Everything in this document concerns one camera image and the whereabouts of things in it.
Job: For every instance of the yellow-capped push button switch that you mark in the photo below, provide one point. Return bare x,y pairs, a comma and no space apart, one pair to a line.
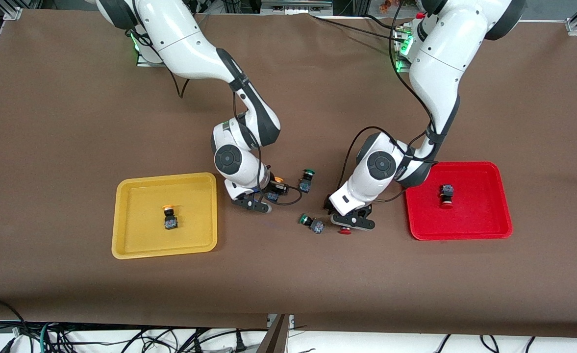
170,223
272,196

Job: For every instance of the red-capped push button switch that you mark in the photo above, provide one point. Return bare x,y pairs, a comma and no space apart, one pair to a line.
446,192
345,231

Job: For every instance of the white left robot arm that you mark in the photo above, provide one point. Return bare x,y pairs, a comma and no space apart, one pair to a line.
445,59

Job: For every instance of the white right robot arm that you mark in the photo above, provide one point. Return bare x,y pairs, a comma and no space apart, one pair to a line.
180,34

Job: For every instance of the yellow plastic tray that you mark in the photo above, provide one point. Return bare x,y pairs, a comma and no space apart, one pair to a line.
141,220

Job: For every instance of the red plastic tray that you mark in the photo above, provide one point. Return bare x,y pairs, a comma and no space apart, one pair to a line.
479,215

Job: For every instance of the brown table support beam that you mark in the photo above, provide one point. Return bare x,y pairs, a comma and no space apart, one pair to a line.
274,338

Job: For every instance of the black power plug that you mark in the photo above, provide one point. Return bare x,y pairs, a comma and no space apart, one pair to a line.
239,344

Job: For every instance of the brown table cover mat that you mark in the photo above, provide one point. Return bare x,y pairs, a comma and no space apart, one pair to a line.
72,122

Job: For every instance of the grey rack device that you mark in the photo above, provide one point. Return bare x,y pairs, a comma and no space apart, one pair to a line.
293,6

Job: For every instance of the green-capped push button switch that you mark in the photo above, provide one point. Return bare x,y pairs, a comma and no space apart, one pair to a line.
317,226
306,185

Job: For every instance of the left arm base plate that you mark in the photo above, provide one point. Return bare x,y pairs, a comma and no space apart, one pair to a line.
402,61

